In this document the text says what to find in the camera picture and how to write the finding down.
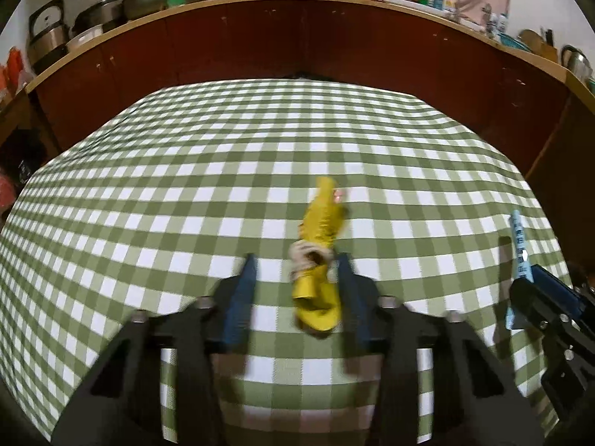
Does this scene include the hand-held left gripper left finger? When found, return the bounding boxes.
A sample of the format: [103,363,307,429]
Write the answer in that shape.
[51,255,258,446]

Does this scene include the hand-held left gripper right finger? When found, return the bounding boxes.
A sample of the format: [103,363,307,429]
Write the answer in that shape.
[337,253,544,446]

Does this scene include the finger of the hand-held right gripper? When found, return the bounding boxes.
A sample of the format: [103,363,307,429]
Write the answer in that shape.
[530,265,589,321]
[509,281,570,335]

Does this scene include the blue white packet strip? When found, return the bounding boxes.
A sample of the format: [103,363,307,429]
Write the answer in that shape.
[504,209,533,330]

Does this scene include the yellow wrapper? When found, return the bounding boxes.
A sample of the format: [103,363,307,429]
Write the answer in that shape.
[290,177,347,333]

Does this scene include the wooden counter unit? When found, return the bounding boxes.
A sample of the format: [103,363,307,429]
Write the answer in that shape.
[525,72,595,270]

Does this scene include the green checked tablecloth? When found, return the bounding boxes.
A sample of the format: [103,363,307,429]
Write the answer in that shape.
[0,78,572,446]

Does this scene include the steel kettle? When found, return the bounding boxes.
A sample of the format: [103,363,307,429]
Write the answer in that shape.
[560,45,593,82]

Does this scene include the wooden cutting board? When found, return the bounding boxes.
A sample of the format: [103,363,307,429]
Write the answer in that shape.
[518,29,556,61]

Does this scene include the teal basin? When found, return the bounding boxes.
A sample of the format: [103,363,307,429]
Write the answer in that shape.
[499,32,535,53]

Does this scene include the red base cabinets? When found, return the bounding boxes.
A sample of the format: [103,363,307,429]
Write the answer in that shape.
[25,0,570,172]

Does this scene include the grey metal basin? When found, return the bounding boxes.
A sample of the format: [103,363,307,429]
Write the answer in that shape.
[122,0,167,20]

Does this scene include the orange plastic bottle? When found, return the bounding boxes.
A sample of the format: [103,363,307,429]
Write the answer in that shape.
[4,46,26,94]

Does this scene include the black pot with lid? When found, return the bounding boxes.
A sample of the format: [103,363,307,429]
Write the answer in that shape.
[70,0,126,38]

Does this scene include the rice cooker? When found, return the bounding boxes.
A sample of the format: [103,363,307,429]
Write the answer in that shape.
[28,0,70,72]

